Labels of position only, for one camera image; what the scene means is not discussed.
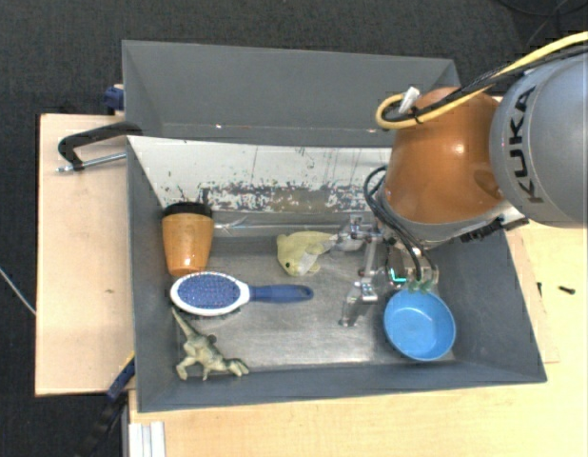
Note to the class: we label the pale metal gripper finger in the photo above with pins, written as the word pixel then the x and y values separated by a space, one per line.
pixel 358 236
pixel 365 293

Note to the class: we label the blue plastic bowl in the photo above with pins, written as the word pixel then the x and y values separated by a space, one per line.
pixel 417 324

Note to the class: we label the yellow-green plush toy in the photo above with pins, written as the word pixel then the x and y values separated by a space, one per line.
pixel 299 252

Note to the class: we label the grey metal bin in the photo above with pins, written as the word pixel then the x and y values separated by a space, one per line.
pixel 294 341

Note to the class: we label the blue and white hairbrush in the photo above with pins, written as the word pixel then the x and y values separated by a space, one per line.
pixel 208 294

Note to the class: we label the small black screw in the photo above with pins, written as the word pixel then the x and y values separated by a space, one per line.
pixel 567 290

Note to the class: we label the orange cup with black rim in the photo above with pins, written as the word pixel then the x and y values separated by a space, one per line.
pixel 187 241

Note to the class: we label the green toy dinosaur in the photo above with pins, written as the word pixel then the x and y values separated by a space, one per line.
pixel 203 352

